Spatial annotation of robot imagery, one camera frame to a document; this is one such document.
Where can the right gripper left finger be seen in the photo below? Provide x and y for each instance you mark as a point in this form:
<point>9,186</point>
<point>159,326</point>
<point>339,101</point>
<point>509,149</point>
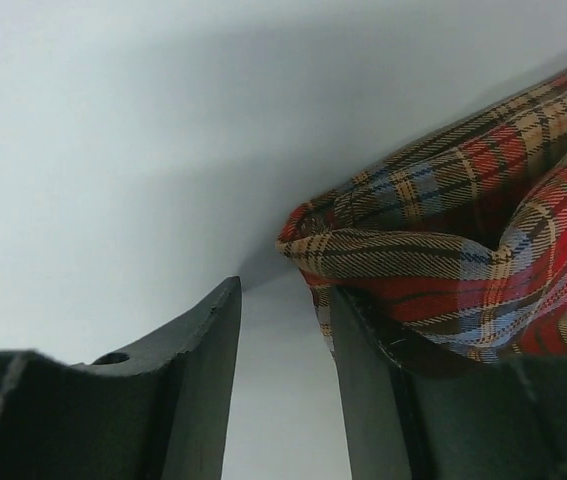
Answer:
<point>157,408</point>

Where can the red brown plaid shirt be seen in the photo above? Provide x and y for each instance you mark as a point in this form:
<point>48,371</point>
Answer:
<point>460,235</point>

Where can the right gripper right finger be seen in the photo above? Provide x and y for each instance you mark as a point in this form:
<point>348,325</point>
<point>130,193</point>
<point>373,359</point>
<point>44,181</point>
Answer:
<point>413,410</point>

